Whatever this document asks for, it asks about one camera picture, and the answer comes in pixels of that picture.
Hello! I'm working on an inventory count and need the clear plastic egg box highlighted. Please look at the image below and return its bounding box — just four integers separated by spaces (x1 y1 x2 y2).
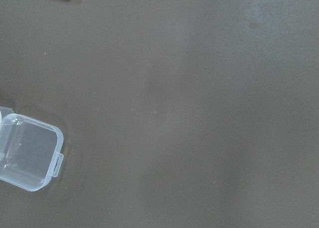
0 107 64 192

